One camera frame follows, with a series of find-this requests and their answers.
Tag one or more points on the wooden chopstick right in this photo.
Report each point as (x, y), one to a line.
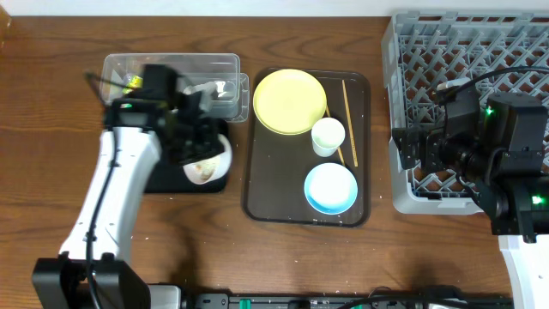
(349, 124)

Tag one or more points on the black food waste tray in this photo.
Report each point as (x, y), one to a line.
(167, 177)

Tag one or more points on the white paper cup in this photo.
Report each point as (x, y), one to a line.
(327, 135)

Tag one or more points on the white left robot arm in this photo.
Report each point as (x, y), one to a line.
(150, 143)

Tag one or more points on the white tissue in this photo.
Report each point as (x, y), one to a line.
(216, 89)

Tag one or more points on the light blue bowl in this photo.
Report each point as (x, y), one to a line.
(330, 189)

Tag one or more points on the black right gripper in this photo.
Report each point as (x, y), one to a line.
(413, 148)

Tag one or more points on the grey dishwasher rack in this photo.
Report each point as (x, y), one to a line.
(422, 50)

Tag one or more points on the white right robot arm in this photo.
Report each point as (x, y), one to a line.
(498, 148)

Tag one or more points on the wooden chopstick left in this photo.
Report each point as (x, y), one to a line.
(339, 152)

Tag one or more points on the black rail at table edge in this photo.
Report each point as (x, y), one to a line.
(225, 301)

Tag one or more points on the dark brown serving tray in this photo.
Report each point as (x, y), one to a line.
(277, 165)

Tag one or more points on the clear plastic waste bin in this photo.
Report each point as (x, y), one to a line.
(195, 68)

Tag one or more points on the yellow plate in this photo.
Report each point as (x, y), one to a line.
(289, 101)

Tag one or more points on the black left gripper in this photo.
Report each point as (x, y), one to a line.
(205, 140)

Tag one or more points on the white pink bowl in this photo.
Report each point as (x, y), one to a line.
(209, 170)

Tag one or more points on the wooden chopstick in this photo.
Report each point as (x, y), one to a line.
(349, 124)
(339, 152)

